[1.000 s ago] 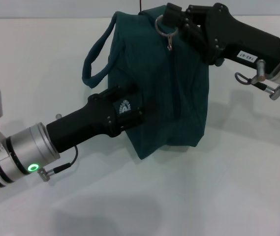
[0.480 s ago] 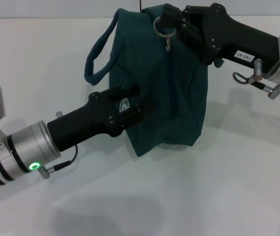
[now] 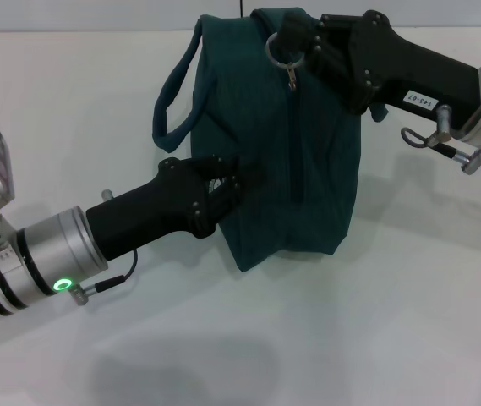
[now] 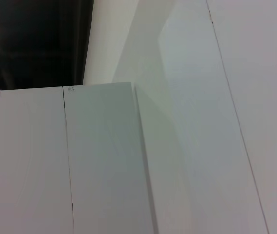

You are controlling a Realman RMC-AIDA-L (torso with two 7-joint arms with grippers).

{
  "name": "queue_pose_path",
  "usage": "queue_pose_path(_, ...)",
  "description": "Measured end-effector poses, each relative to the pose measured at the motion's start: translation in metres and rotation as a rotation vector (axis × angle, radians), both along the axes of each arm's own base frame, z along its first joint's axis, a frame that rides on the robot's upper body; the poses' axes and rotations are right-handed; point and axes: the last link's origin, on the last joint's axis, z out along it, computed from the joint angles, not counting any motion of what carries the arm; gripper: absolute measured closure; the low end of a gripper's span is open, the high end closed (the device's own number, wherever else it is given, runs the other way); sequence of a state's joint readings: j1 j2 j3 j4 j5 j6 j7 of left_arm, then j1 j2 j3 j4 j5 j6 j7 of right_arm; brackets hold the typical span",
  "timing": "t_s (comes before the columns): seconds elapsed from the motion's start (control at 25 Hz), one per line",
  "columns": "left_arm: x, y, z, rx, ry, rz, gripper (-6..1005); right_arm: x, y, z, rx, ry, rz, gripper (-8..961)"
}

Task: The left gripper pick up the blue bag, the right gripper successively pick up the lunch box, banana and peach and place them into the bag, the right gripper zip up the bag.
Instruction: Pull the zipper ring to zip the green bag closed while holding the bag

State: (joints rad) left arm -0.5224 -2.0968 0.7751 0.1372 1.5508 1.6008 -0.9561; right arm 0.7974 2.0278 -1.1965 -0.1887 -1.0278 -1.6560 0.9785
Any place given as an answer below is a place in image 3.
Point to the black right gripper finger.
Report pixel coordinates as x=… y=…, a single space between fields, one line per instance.
x=293 y=42
x=297 y=23

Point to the dark teal insulated lunch bag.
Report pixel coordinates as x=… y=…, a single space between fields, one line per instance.
x=299 y=148

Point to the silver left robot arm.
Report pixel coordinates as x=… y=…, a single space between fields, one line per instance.
x=33 y=262

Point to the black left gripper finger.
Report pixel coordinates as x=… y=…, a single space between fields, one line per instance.
x=244 y=190
x=246 y=169

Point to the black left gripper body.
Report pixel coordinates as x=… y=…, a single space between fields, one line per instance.
x=155 y=211

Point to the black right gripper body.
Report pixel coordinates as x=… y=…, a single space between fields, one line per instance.
x=409 y=72

